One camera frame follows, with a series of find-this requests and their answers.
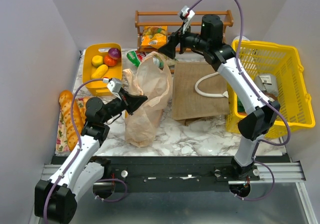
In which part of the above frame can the orange plastic grocery bag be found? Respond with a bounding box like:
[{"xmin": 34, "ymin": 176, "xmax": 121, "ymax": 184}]
[{"xmin": 123, "ymin": 52, "xmax": 173, "ymax": 147}]

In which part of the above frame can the burlap tote bag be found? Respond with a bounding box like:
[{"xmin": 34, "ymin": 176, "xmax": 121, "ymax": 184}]
[{"xmin": 171, "ymin": 62, "xmax": 230, "ymax": 126}]

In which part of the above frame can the green Real chips bag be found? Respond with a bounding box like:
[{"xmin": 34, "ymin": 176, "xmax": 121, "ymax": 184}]
[{"xmin": 237, "ymin": 98, "xmax": 246, "ymax": 115}]

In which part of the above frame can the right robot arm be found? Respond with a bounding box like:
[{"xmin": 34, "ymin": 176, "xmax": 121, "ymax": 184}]
[{"xmin": 158, "ymin": 14, "xmax": 280, "ymax": 177}]

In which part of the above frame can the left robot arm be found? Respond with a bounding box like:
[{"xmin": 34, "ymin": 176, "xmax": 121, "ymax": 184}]
[{"xmin": 34, "ymin": 88, "xmax": 148, "ymax": 224}]

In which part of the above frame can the yellow chips bag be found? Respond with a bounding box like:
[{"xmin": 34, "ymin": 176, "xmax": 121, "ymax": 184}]
[{"xmin": 141, "ymin": 26, "xmax": 168, "ymax": 49}]

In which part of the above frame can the yellow plastic bin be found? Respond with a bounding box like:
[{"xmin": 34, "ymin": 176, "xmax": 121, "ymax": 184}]
[{"xmin": 82, "ymin": 43, "xmax": 123, "ymax": 96}]

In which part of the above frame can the green white Chulz chips bag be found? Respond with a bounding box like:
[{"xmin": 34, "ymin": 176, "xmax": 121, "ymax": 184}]
[{"xmin": 126, "ymin": 50, "xmax": 177, "ymax": 69}]

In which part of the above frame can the yellow lemon squash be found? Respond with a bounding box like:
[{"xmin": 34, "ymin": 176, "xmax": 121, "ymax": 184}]
[{"xmin": 90, "ymin": 64, "xmax": 109, "ymax": 79}]

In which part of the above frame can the orange tomato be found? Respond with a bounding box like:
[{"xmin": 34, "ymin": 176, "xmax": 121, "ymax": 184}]
[{"xmin": 103, "ymin": 55, "xmax": 118, "ymax": 67}]

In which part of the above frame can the wooden shelf rack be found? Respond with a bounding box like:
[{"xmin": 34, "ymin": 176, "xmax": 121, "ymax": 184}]
[{"xmin": 134, "ymin": 9, "xmax": 234, "ymax": 74}]

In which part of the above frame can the yellow round squash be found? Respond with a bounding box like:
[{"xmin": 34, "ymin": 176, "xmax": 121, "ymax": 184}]
[{"xmin": 91, "ymin": 55, "xmax": 104, "ymax": 68}]

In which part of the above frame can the purple onion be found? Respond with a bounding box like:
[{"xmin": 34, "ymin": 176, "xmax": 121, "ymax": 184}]
[{"xmin": 108, "ymin": 48, "xmax": 122, "ymax": 60}]

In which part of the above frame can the long baguette bread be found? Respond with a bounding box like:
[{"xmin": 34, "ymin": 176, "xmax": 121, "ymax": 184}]
[{"xmin": 58, "ymin": 90, "xmax": 84, "ymax": 151}]

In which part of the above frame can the grey wrapped package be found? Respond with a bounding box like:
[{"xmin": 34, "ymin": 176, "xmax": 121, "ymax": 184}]
[{"xmin": 253, "ymin": 73, "xmax": 279, "ymax": 97}]

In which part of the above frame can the yellow mesh basket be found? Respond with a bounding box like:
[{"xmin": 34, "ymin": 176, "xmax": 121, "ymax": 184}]
[{"xmin": 232, "ymin": 40, "xmax": 316, "ymax": 132}]

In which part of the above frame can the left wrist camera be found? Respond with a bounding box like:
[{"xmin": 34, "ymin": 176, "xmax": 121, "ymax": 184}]
[{"xmin": 102, "ymin": 77, "xmax": 122, "ymax": 95}]

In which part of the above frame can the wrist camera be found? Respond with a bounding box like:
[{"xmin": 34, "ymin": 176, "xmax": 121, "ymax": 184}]
[
  {"xmin": 178, "ymin": 5, "xmax": 195, "ymax": 34},
  {"xmin": 102, "ymin": 77, "xmax": 122, "ymax": 95}
]

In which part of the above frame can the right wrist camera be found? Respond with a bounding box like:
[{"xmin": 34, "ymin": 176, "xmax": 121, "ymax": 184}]
[{"xmin": 178, "ymin": 5, "xmax": 195, "ymax": 34}]

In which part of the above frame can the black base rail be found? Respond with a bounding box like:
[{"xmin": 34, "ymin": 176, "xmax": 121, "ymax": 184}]
[{"xmin": 51, "ymin": 155, "xmax": 261, "ymax": 194}]

